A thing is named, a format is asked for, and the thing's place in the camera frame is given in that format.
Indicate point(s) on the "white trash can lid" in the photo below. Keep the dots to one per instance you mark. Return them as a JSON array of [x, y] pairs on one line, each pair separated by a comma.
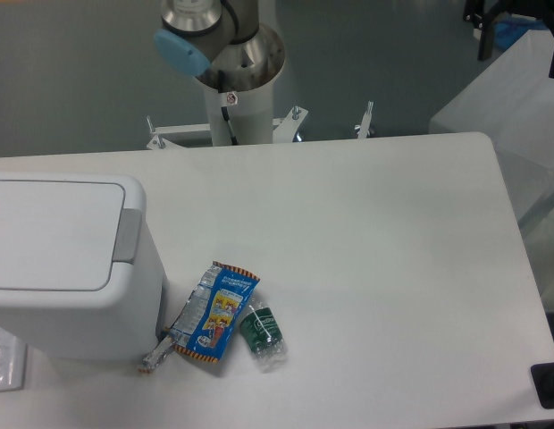
[[60, 235]]

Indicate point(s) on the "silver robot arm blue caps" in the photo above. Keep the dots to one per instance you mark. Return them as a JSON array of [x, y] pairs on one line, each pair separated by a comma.
[[225, 47]]

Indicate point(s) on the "white trash can body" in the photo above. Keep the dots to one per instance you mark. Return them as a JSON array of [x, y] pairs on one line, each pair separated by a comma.
[[118, 322]]

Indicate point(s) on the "blue water jug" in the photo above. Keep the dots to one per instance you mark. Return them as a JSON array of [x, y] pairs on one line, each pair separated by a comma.
[[509, 30]]

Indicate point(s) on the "white side table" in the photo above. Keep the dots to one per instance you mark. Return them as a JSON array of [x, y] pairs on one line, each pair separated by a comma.
[[512, 102]]

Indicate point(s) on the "black device at table edge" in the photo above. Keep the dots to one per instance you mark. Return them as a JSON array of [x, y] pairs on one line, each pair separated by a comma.
[[543, 379]]

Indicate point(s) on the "crushed green label plastic bottle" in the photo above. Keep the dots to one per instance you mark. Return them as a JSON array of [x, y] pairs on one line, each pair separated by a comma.
[[263, 335]]

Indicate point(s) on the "blue snack bag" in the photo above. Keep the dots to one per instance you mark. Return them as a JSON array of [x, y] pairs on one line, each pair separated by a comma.
[[205, 324]]

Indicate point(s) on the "small silver snack wrapper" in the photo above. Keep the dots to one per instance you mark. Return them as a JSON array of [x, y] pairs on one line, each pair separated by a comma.
[[157, 356]]

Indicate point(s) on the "clear plastic bag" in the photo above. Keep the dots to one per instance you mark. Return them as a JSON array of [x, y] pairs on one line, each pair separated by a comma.
[[13, 352]]

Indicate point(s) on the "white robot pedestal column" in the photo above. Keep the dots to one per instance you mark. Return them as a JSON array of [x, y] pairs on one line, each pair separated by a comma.
[[240, 117]]

